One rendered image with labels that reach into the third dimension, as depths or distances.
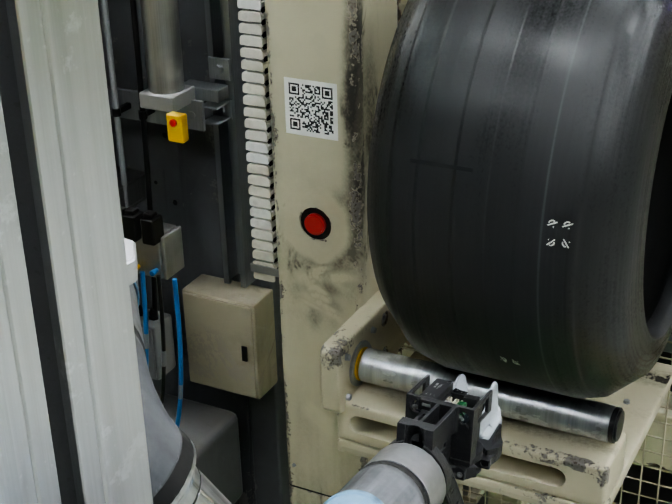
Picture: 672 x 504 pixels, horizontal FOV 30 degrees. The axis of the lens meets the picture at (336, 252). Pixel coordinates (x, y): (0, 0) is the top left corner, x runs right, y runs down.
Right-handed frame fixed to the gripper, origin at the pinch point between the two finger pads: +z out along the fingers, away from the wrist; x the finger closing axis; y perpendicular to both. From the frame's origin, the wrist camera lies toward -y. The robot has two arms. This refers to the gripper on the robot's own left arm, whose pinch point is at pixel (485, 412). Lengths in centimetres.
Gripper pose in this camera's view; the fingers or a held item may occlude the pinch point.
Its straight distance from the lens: 136.3
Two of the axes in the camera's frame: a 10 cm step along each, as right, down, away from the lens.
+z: 4.5, -2.9, 8.4
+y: 0.3, -9.4, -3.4
